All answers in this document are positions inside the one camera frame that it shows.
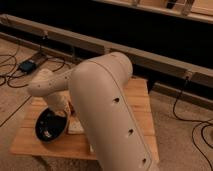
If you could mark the dark ceramic bowl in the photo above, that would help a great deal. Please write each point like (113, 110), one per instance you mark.
(49, 125)

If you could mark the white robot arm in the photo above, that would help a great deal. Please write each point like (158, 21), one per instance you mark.
(96, 88)

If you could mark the beige sponge block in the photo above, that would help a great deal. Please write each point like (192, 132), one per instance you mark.
(75, 128)

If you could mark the white tube bottle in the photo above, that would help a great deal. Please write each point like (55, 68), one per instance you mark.
(91, 149)

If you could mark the wooden table board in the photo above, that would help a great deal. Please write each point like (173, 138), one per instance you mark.
(77, 146)

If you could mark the blue black power box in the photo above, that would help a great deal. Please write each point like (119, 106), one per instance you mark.
(27, 66)

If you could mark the long wooden beam rail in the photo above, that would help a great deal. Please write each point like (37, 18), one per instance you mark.
(159, 63)

